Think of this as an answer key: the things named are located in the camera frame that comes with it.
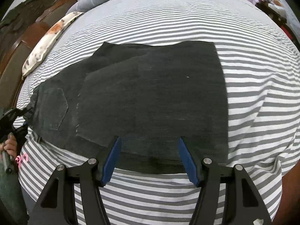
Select dark grey denim pant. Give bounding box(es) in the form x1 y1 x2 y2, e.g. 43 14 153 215
24 41 228 174

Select person's left hand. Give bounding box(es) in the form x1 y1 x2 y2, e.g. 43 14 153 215
0 133 17 161

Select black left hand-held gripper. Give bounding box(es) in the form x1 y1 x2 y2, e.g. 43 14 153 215
1 107 28 174

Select grey white striped bedsheet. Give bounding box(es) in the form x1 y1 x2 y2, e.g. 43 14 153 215
17 0 299 224

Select floral white orange pillow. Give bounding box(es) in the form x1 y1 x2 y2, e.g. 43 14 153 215
22 12 84 79

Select dark wooden headboard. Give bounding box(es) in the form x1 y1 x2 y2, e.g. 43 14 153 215
1 0 77 108

